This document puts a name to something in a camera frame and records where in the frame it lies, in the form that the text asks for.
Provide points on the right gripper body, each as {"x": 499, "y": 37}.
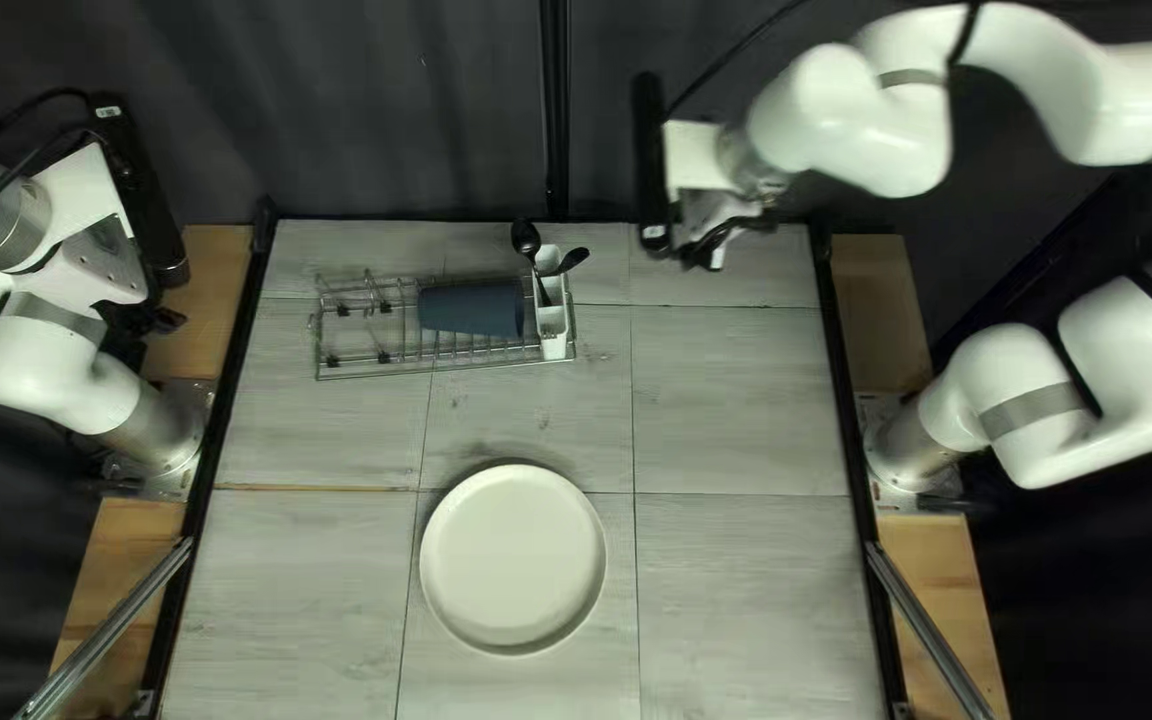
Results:
{"x": 696, "y": 160}

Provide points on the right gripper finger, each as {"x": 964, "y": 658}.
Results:
{"x": 716, "y": 255}
{"x": 685, "y": 251}

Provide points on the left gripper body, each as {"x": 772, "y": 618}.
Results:
{"x": 96, "y": 250}

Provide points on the black spoon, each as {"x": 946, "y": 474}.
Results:
{"x": 525, "y": 238}

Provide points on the pale plate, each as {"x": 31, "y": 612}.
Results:
{"x": 511, "y": 555}

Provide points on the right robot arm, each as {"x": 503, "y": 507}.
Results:
{"x": 1036, "y": 80}

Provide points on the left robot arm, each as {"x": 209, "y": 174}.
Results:
{"x": 46, "y": 370}

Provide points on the dark blue cup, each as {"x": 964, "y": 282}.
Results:
{"x": 471, "y": 308}

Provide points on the white cutlery holder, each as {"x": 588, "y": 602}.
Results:
{"x": 556, "y": 335}

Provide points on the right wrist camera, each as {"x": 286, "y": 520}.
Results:
{"x": 650, "y": 160}

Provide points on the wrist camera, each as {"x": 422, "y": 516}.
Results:
{"x": 141, "y": 190}
{"x": 650, "y": 160}

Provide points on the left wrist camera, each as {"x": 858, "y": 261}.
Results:
{"x": 141, "y": 190}

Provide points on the black frame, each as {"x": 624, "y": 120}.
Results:
{"x": 555, "y": 100}

